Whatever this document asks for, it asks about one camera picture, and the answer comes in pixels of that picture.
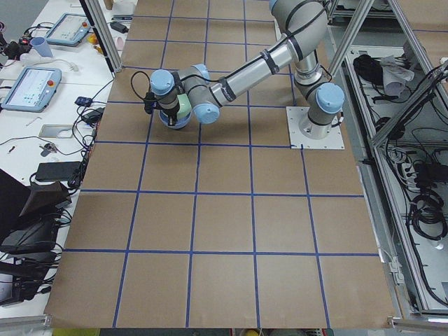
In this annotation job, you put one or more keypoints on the black power adapter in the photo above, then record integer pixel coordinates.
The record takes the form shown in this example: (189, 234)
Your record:
(93, 116)

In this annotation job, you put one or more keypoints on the far teach pendant tablet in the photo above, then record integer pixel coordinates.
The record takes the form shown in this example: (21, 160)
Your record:
(69, 30)

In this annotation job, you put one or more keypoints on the blue ceramic bowl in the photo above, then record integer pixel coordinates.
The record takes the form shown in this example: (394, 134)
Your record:
(180, 123)

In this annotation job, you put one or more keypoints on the aluminium frame post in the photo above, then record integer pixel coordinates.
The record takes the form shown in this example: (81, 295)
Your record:
(95, 17)

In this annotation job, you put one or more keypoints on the green ceramic bowl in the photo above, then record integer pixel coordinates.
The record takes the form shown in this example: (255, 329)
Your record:
(184, 106)

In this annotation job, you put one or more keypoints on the white phone case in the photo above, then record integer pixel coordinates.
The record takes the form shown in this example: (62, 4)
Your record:
(56, 132)

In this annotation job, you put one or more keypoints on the near teach pendant tablet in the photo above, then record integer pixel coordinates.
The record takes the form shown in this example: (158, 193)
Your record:
(33, 89)

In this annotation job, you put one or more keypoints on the teach pendant tablet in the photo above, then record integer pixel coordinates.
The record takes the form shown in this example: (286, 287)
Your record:
(69, 30)
(33, 89)

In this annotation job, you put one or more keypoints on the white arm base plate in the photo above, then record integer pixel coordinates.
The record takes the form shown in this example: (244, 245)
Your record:
(304, 134)

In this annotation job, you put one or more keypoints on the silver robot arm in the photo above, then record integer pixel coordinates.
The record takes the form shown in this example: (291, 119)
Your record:
(302, 25)

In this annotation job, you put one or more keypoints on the blue plastic cup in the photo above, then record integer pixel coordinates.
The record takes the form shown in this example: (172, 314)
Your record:
(41, 46)

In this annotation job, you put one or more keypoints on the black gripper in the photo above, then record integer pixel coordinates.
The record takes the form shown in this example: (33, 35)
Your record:
(170, 113)

